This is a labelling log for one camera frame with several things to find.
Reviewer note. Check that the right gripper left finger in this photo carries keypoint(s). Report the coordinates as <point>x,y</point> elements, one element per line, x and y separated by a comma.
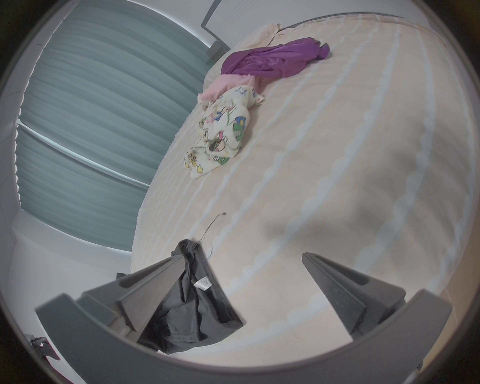
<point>150,296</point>

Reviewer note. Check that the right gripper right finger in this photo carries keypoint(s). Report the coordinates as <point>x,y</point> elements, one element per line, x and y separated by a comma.
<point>337,292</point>

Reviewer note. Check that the black T-shirt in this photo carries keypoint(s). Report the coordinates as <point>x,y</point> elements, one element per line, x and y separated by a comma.
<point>202,303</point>

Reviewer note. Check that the bed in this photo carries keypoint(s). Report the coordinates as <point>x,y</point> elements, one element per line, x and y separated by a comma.
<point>318,168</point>

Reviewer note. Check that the blue-green curtain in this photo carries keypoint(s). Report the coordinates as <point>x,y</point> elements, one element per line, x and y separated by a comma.
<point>112,86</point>
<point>75,187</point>

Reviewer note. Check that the white printed pyjama garment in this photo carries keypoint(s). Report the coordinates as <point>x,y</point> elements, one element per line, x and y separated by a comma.
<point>225,123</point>

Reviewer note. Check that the pink garment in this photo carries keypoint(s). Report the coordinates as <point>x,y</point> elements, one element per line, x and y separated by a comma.
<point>228,84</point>

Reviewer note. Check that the purple garment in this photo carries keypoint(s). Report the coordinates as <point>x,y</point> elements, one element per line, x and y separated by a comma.
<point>273,60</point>

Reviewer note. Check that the grey bedside table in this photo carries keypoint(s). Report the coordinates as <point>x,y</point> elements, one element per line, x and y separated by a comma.
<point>218,50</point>

